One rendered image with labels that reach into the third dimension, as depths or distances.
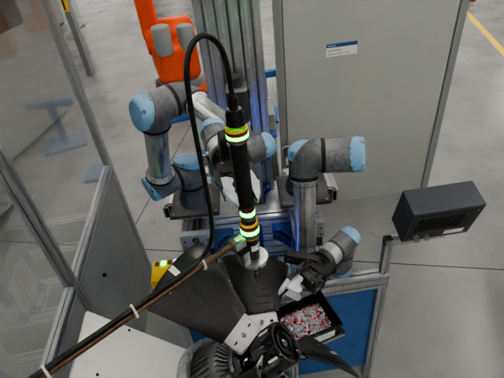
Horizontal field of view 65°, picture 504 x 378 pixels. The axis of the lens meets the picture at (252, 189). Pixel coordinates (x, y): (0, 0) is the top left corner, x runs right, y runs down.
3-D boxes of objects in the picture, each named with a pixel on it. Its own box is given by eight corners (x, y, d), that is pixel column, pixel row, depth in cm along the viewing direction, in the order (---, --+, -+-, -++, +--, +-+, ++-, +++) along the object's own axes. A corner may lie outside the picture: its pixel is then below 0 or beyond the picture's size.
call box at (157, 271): (157, 299, 150) (150, 281, 143) (158, 278, 158) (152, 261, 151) (199, 292, 150) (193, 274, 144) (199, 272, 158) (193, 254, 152)
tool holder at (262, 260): (246, 280, 92) (241, 250, 86) (227, 264, 96) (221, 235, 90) (274, 259, 96) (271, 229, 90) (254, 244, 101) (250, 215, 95)
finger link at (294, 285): (290, 298, 116) (310, 280, 121) (275, 286, 119) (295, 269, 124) (289, 304, 118) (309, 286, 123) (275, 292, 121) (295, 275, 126)
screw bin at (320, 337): (289, 356, 144) (289, 346, 139) (271, 319, 156) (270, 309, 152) (342, 334, 149) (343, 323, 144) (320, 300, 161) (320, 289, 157)
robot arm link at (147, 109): (184, 193, 174) (181, 97, 131) (154, 209, 167) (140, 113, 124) (170, 175, 179) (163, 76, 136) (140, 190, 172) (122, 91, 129)
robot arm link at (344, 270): (319, 263, 149) (320, 243, 142) (350, 263, 148) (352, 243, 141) (321, 280, 143) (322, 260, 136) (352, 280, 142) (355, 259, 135)
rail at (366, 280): (174, 320, 164) (169, 309, 159) (174, 312, 167) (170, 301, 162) (387, 286, 167) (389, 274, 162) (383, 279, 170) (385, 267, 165)
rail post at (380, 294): (363, 379, 215) (378, 288, 167) (361, 371, 218) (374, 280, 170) (370, 377, 215) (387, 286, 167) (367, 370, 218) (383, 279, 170)
